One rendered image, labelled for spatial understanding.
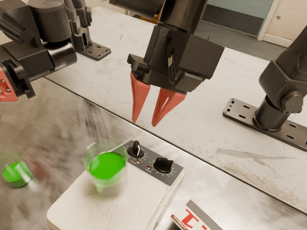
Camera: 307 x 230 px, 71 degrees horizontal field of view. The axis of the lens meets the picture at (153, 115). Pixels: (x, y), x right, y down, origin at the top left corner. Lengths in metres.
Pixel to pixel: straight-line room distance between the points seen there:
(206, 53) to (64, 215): 0.26
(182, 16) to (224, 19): 2.96
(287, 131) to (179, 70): 0.40
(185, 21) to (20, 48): 0.29
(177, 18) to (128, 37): 0.54
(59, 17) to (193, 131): 0.35
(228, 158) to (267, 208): 0.11
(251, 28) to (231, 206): 2.91
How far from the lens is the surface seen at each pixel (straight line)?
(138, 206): 0.31
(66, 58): 0.46
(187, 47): 0.23
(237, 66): 0.75
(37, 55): 0.43
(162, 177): 0.36
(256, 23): 3.19
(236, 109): 0.58
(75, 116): 0.54
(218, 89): 0.63
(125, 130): 0.49
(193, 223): 0.38
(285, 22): 3.16
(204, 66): 0.24
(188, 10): 0.31
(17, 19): 0.41
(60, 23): 0.43
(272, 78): 0.48
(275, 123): 0.55
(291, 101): 0.48
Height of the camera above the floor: 1.28
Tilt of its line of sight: 47 degrees down
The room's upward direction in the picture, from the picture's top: 4 degrees clockwise
